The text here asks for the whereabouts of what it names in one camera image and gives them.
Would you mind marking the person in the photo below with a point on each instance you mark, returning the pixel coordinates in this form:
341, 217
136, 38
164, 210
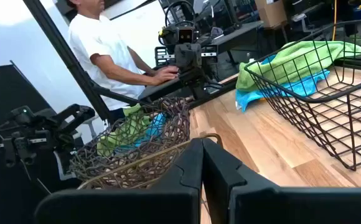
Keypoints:
99, 40

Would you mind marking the brown cardboard box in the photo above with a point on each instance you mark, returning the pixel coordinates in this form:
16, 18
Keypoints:
270, 12

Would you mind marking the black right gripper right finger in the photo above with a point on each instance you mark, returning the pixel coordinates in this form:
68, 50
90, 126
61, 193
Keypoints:
261, 205

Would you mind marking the dark grey background desk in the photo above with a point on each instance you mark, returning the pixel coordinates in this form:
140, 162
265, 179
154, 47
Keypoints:
236, 34

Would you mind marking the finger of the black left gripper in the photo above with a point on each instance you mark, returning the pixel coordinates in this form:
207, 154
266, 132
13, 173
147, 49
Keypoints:
181, 56
195, 56

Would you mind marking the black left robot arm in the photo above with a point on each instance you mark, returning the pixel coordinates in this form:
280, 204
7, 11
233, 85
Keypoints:
193, 82

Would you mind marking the round brown woven basket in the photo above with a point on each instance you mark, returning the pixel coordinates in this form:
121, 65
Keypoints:
121, 174

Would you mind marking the black flat panel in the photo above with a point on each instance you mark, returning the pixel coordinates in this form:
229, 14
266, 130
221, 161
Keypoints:
6, 90

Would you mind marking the green microfiber towel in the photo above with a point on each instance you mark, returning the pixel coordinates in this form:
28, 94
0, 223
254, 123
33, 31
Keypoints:
130, 124
287, 62

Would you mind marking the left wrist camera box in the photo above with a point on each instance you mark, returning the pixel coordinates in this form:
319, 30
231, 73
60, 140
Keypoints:
185, 35

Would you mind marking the black aluminium table frame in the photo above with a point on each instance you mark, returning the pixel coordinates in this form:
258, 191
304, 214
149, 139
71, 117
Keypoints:
65, 53

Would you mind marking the grey computer desk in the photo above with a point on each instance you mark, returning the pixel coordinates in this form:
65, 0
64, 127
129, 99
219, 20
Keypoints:
158, 90

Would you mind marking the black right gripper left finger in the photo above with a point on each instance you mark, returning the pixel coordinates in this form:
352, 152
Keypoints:
168, 202

